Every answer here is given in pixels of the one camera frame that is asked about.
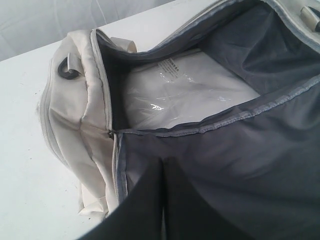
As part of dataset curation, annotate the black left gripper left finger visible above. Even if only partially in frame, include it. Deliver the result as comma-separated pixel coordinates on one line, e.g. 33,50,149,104
80,158,163,240

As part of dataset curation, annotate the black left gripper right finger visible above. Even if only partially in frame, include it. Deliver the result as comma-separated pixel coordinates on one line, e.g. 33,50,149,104
162,158,255,240

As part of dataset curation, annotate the beige duffel bag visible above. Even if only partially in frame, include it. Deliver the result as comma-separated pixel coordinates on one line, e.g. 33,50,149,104
38,0,320,240

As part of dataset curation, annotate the white plastic-wrapped package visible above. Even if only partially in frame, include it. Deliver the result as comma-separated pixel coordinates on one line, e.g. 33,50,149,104
123,49,260,130

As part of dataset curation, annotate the white backdrop curtain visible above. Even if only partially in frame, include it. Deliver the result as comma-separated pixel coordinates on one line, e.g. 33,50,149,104
0,0,166,60

